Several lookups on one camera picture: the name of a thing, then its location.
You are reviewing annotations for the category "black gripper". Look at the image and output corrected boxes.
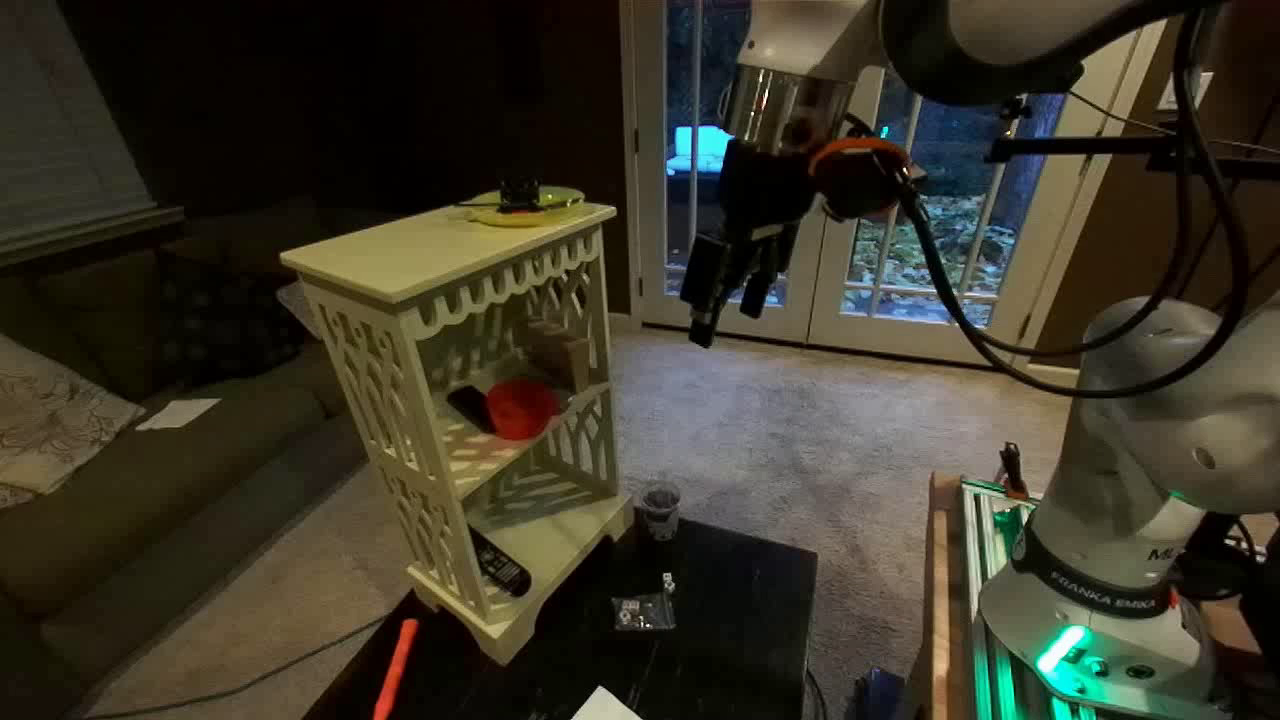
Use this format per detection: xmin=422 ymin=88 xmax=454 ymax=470
xmin=676 ymin=137 xmax=821 ymax=351

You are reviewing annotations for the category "orange bowl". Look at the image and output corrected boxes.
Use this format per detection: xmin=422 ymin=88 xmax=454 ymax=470
xmin=480 ymin=376 xmax=570 ymax=444

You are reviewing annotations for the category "white french door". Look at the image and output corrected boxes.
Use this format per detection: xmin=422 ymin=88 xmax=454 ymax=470
xmin=617 ymin=0 xmax=1177 ymax=374

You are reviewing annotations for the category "beige cup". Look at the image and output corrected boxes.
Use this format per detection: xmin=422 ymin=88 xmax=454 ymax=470
xmin=527 ymin=318 xmax=602 ymax=399

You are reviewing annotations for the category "yellow green plate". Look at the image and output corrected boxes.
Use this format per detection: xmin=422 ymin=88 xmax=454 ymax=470
xmin=458 ymin=185 xmax=591 ymax=231

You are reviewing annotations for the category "clear glass cup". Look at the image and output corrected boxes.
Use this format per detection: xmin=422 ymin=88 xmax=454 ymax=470
xmin=637 ymin=483 xmax=684 ymax=550

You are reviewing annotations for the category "black object on plate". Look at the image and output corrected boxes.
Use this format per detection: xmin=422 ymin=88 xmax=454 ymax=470
xmin=492 ymin=160 xmax=544 ymax=218

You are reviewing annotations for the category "small black object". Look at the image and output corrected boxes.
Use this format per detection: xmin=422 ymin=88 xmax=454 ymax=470
xmin=446 ymin=382 xmax=497 ymax=431

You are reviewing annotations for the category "small printed card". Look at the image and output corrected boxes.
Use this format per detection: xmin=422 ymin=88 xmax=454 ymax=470
xmin=608 ymin=591 xmax=680 ymax=636

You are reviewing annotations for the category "white lattice shelf unit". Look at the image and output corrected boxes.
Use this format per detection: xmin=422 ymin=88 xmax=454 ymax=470
xmin=276 ymin=196 xmax=637 ymax=667

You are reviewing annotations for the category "black low table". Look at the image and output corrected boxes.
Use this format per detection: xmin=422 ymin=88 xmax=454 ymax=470
xmin=303 ymin=511 xmax=821 ymax=720

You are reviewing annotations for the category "black remote control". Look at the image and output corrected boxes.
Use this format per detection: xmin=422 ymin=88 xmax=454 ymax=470
xmin=466 ymin=525 xmax=537 ymax=601

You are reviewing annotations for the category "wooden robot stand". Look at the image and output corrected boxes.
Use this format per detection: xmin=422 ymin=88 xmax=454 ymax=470
xmin=917 ymin=470 xmax=1280 ymax=720

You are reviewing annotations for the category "blue object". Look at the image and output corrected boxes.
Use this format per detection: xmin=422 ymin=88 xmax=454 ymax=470
xmin=851 ymin=667 xmax=914 ymax=720

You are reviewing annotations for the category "white paper sheet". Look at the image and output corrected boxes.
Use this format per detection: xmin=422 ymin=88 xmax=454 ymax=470
xmin=570 ymin=684 xmax=644 ymax=720

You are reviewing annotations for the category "orange red stick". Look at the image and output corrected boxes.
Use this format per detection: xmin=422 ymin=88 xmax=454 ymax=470
xmin=367 ymin=614 xmax=424 ymax=720

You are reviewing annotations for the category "dark cushion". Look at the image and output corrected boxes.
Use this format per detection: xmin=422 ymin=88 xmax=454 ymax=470
xmin=145 ymin=252 xmax=320 ymax=392

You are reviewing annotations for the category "white paper note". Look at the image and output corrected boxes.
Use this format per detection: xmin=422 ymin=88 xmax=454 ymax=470
xmin=132 ymin=392 xmax=226 ymax=435

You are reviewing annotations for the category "dark grey sofa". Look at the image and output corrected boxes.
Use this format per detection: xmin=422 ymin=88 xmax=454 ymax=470
xmin=0 ymin=237 xmax=367 ymax=720

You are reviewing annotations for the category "grey window blind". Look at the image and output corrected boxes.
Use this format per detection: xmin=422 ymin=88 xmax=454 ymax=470
xmin=0 ymin=0 xmax=188 ymax=270

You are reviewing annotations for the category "patterned light pillow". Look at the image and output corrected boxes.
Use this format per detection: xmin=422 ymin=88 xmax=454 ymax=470
xmin=0 ymin=333 xmax=147 ymax=511

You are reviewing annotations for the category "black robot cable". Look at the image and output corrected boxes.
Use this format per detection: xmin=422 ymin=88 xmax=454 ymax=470
xmin=834 ymin=0 xmax=1257 ymax=404

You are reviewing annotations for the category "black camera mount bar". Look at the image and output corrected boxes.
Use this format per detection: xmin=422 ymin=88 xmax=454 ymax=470
xmin=985 ymin=122 xmax=1280 ymax=182

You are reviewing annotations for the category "white wall switch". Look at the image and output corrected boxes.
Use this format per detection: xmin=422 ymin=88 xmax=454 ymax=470
xmin=1156 ymin=66 xmax=1219 ymax=117

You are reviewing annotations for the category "thin floor cable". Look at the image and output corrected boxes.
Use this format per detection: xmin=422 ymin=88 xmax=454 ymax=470
xmin=76 ymin=614 xmax=393 ymax=720

